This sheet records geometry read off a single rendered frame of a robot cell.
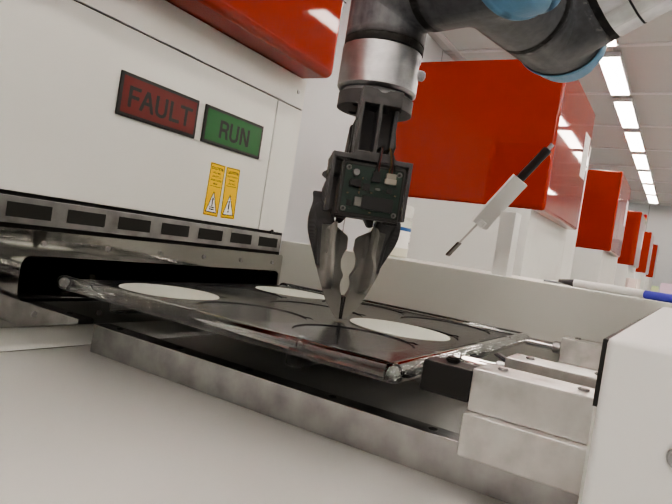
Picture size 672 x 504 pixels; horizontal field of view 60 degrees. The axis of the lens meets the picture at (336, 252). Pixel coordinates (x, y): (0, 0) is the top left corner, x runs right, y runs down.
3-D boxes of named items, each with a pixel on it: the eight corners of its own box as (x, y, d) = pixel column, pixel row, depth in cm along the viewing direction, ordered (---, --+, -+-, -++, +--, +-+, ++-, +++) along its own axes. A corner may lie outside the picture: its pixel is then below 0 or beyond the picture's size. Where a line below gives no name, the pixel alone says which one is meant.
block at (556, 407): (466, 410, 38) (473, 364, 38) (481, 401, 41) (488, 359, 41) (599, 448, 34) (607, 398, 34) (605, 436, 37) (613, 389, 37)
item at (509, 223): (462, 269, 78) (478, 171, 78) (471, 270, 81) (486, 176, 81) (508, 276, 75) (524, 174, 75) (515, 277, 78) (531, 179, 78)
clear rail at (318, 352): (51, 288, 56) (54, 273, 56) (65, 288, 57) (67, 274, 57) (397, 388, 37) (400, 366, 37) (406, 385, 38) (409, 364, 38)
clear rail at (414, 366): (378, 382, 38) (381, 361, 38) (518, 342, 70) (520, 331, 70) (397, 388, 37) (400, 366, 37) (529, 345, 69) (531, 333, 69)
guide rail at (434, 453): (89, 351, 62) (93, 323, 62) (105, 350, 63) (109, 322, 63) (597, 536, 36) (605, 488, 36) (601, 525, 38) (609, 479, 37)
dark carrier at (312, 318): (74, 285, 57) (75, 279, 57) (281, 288, 86) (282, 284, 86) (387, 371, 39) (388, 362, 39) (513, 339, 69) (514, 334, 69)
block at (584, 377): (499, 392, 45) (505, 354, 45) (510, 386, 48) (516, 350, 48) (613, 422, 41) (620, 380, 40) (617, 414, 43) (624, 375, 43)
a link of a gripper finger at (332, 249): (310, 321, 52) (326, 218, 52) (307, 312, 58) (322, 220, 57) (344, 326, 52) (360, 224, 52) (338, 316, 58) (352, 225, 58)
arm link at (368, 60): (339, 58, 58) (418, 72, 59) (332, 103, 58) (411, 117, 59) (347, 32, 51) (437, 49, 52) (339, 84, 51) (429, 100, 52)
